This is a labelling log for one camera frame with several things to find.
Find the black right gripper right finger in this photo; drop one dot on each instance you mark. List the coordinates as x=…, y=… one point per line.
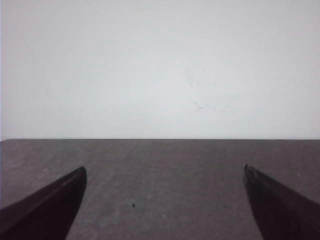
x=280, y=212

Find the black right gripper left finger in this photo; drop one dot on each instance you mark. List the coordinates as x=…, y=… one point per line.
x=48, y=213

